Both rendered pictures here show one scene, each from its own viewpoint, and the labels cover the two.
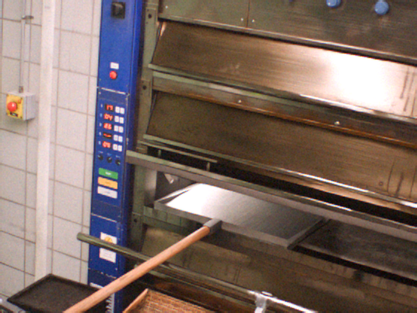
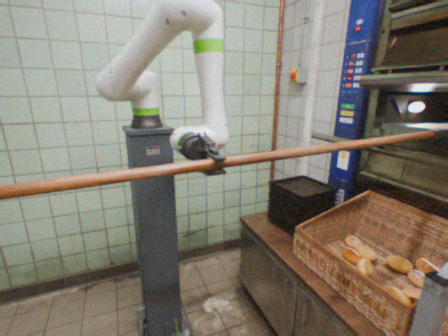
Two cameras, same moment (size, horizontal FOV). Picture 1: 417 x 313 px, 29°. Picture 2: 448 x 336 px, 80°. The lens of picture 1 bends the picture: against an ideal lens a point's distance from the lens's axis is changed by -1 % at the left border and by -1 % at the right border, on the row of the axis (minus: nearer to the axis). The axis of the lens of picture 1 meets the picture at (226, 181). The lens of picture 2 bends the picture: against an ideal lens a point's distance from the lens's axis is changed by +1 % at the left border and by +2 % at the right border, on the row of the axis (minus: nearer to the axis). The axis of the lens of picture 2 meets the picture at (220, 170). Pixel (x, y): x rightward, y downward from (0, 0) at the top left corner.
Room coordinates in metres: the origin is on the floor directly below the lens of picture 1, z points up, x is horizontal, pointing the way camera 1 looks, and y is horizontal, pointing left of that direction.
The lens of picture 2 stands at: (1.34, -0.01, 1.37)
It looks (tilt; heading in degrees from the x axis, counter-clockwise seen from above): 17 degrees down; 41
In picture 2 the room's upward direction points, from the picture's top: straight up
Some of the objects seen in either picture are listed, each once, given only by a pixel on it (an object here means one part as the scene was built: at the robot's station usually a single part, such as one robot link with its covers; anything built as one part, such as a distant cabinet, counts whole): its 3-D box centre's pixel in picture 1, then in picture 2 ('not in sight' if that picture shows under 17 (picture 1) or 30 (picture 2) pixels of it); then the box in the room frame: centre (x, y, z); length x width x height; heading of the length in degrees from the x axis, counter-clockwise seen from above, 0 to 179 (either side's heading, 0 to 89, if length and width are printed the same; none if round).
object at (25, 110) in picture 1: (20, 104); (298, 75); (3.15, 0.85, 1.46); 0.10 x 0.07 x 0.10; 62
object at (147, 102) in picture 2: not in sight; (142, 92); (2.06, 1.08, 1.36); 0.16 x 0.13 x 0.19; 10
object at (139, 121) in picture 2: not in sight; (144, 119); (2.09, 1.13, 1.23); 0.26 x 0.15 x 0.06; 66
